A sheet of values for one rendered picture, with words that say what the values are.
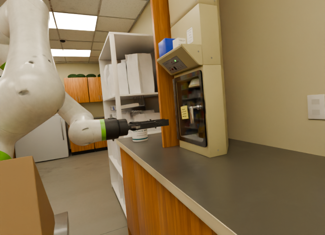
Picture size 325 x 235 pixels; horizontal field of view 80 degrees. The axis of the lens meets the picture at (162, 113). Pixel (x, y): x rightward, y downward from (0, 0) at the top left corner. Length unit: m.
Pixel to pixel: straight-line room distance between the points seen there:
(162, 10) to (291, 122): 1.02
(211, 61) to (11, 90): 0.84
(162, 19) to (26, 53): 1.00
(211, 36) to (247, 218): 0.82
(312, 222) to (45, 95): 0.65
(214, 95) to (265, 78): 0.38
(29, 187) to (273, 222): 0.51
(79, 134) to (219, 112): 0.68
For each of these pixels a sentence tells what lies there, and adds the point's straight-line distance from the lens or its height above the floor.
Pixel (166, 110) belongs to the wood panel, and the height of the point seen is 1.19.
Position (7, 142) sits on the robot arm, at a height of 1.18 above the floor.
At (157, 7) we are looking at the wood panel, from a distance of 1.43.
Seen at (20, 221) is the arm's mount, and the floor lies 1.06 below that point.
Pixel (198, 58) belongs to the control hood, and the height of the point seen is 1.44.
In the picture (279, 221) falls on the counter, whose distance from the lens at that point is 0.59.
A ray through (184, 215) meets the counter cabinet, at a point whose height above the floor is 0.82.
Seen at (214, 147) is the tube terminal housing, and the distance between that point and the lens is 1.05.
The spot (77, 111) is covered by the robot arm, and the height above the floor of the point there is 1.23.
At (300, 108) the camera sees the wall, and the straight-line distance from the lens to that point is 1.19.
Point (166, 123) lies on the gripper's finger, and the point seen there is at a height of 1.14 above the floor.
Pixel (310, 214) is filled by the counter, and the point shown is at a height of 0.94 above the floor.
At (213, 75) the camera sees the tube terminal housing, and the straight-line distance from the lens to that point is 1.04.
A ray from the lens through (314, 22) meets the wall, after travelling 1.19.
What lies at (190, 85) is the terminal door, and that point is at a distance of 1.08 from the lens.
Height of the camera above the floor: 1.24
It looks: 3 degrees down
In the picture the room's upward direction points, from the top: 5 degrees counter-clockwise
